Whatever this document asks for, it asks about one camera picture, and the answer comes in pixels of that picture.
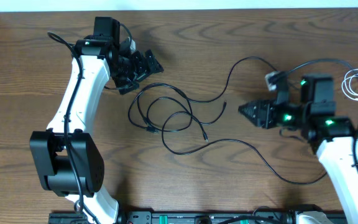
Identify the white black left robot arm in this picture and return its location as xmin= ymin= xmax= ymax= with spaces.
xmin=29 ymin=16 xmax=164 ymax=223

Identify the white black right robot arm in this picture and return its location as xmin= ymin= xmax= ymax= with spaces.
xmin=238 ymin=72 xmax=358 ymax=223

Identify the black USB cable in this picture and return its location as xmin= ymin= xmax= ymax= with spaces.
xmin=127 ymin=82 xmax=228 ymax=134

